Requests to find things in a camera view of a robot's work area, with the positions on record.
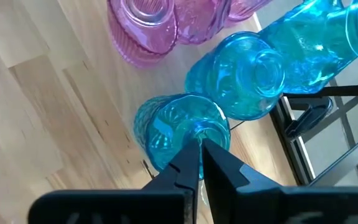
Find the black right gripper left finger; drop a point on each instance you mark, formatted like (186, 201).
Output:
(120, 208)

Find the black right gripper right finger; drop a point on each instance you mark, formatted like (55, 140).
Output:
(275, 205)

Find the blue textured glass vase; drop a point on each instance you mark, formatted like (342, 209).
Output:
(306, 40)

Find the pink squat glass vase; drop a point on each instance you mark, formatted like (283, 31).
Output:
(141, 34)

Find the pink tall ribbed glass vase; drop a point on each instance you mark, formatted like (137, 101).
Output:
(197, 21)

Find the black frame clamp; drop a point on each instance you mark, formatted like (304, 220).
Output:
(309, 118)

